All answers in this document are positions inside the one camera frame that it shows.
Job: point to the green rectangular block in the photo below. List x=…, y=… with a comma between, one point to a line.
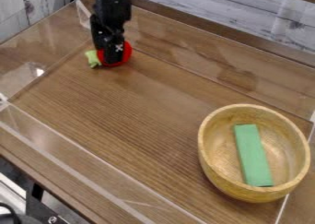
x=257, y=171

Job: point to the clear acrylic tray wall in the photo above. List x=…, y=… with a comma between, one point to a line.
x=104, y=194

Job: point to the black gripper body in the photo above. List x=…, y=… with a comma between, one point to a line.
x=111, y=13

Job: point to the clear acrylic corner bracket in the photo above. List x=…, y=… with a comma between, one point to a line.
x=83, y=13

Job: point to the red plush fruit green leaf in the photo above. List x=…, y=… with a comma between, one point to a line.
x=96, y=59

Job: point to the wooden bowl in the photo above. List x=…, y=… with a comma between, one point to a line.
x=285, y=145

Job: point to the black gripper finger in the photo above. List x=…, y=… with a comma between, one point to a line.
x=96, y=32
x=114, y=47

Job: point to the black table leg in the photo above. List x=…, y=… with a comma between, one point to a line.
x=35, y=193

